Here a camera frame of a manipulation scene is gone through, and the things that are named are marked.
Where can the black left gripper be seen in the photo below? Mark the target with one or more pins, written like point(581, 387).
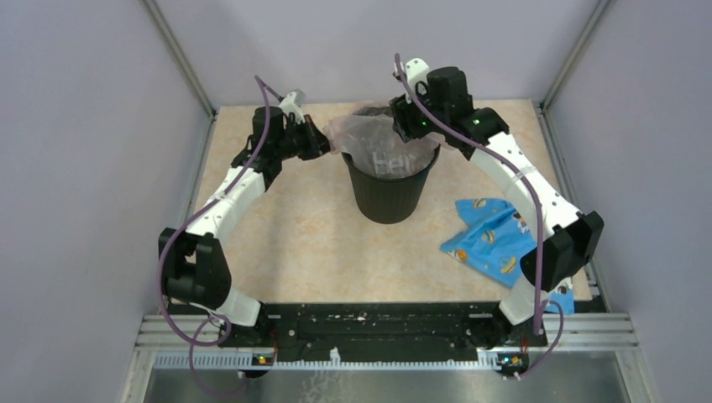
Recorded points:
point(317, 144)

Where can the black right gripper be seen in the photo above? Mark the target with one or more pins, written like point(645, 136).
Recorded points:
point(401, 112)

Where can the translucent pink trash bag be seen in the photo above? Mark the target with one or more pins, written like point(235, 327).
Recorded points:
point(367, 134)

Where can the black plastic trash bin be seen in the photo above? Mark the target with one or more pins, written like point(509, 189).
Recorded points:
point(388, 201)

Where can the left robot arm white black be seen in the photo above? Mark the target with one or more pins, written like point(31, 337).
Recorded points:
point(193, 265)

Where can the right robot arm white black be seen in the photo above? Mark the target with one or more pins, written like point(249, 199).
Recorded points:
point(484, 139)

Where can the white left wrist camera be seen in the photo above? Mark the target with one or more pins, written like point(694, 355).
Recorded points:
point(290, 105)

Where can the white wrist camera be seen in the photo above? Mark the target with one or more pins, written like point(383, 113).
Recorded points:
point(414, 74)
point(290, 105)

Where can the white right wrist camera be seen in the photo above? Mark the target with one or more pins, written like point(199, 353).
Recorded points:
point(414, 74)

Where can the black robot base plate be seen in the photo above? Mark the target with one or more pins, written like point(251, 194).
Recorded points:
point(381, 333)

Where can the white slotted cable duct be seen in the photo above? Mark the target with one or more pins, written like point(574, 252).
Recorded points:
point(215, 360)

